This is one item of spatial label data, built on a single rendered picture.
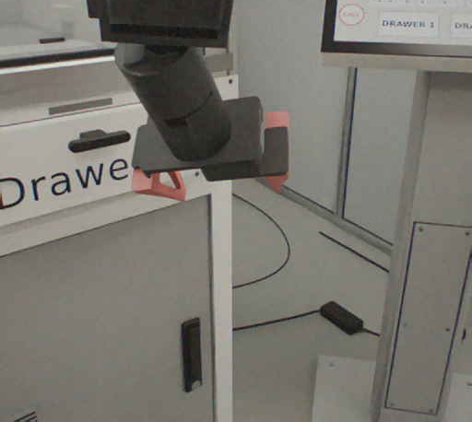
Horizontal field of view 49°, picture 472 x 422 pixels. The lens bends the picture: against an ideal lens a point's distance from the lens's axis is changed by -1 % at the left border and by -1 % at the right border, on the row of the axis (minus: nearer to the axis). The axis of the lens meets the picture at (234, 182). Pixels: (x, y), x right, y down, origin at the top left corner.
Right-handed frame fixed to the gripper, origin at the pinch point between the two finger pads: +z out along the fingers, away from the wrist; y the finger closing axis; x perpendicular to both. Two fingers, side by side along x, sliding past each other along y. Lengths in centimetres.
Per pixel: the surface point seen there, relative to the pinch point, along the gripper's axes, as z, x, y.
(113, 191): 9.3, -6.7, 18.1
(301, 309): 131, -30, 11
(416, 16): 19, -40, -23
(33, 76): -6.5, -12.8, 21.4
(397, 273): 66, -15, -18
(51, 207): 5.0, -2.5, 23.5
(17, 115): -4.3, -9.3, 23.9
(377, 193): 147, -81, -18
